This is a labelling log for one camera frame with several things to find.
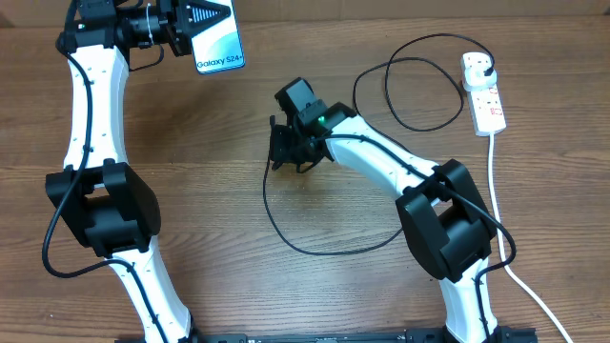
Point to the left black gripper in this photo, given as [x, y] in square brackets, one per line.
[178, 20]

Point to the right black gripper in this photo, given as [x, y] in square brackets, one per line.
[285, 154]

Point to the blue Galaxy smartphone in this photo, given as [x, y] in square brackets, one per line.
[219, 48]

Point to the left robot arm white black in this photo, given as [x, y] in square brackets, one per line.
[106, 205]

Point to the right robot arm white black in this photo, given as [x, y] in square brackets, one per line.
[441, 212]

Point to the white charger plug adapter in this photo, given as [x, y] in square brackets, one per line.
[476, 79]

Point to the white power strip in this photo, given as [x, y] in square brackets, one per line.
[485, 106]

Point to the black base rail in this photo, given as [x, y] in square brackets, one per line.
[427, 335]

